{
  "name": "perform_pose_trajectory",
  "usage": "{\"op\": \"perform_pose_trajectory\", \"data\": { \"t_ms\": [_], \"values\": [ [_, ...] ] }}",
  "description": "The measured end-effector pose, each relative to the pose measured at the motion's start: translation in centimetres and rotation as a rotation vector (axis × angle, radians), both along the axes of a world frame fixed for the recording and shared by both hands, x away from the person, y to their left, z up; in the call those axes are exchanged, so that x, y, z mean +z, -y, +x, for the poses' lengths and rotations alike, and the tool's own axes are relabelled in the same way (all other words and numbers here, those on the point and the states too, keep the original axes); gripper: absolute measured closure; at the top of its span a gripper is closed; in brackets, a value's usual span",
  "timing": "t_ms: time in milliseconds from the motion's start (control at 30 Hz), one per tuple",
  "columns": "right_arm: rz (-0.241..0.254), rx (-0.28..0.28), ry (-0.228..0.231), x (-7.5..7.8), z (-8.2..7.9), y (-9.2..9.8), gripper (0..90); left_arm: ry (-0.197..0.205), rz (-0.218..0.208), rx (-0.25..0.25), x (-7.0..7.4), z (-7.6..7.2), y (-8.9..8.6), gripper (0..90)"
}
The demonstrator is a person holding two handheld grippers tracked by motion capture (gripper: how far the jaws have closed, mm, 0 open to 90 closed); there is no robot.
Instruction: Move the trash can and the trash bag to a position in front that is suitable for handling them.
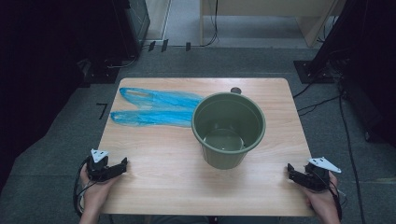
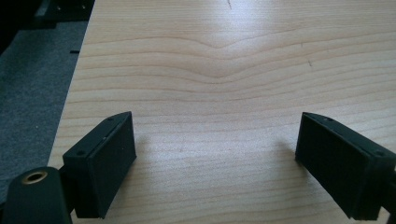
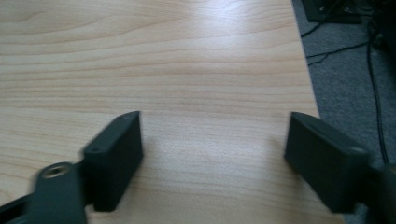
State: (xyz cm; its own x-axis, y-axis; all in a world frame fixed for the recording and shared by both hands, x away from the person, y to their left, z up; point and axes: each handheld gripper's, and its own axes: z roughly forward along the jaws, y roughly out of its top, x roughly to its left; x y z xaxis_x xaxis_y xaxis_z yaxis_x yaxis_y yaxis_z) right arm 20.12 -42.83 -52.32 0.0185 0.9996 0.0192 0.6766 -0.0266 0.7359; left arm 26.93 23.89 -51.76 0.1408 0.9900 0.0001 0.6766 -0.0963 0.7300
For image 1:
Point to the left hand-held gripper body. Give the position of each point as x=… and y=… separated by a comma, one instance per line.
x=97, y=169

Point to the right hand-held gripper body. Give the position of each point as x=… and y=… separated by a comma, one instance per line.
x=317, y=179

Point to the blue plastic bag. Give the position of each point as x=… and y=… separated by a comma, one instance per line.
x=155, y=109

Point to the green plastic bucket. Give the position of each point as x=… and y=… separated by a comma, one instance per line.
x=229, y=124

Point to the person's right hand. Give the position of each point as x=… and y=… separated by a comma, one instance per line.
x=323, y=200

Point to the person's left hand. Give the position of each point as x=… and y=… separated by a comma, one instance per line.
x=95, y=196

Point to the black stand base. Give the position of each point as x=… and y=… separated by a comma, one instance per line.
x=102, y=74

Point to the black metal stand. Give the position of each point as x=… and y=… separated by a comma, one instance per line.
x=314, y=72

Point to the dark round table grommet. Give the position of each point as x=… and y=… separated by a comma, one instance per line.
x=236, y=90

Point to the black curtain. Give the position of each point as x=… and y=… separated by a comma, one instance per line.
x=37, y=62

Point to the dark curtain with equipment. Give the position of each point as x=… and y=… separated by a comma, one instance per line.
x=383, y=62

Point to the dark cabinet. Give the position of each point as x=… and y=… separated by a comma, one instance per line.
x=130, y=28

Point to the white panel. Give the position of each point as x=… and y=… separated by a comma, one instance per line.
x=157, y=18

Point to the light wooden desk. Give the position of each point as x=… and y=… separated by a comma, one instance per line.
x=264, y=7

